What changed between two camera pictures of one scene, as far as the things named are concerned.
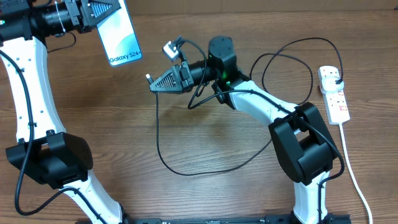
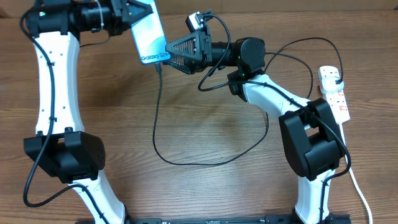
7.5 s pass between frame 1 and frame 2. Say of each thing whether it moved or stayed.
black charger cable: moved
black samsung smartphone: moved
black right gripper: moved
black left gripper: moved
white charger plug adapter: stayed
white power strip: stayed
